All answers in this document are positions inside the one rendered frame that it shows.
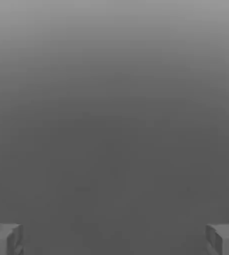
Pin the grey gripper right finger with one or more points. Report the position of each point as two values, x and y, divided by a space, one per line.
228 241

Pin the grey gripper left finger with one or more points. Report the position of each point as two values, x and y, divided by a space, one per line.
0 241

